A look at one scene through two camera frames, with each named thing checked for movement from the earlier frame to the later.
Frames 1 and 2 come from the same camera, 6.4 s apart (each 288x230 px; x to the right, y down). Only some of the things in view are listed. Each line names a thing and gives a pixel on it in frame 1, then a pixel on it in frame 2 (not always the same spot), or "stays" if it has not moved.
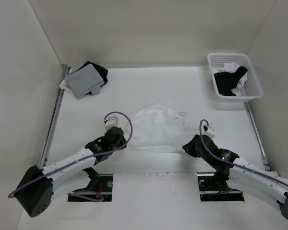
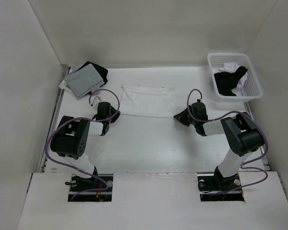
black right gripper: [188, 147] -> [181, 117]
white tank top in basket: [231, 67] stays
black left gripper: [122, 143] -> [116, 114]
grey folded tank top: [84, 79] stays
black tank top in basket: [226, 81] stays
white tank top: [155, 129] -> [148, 101]
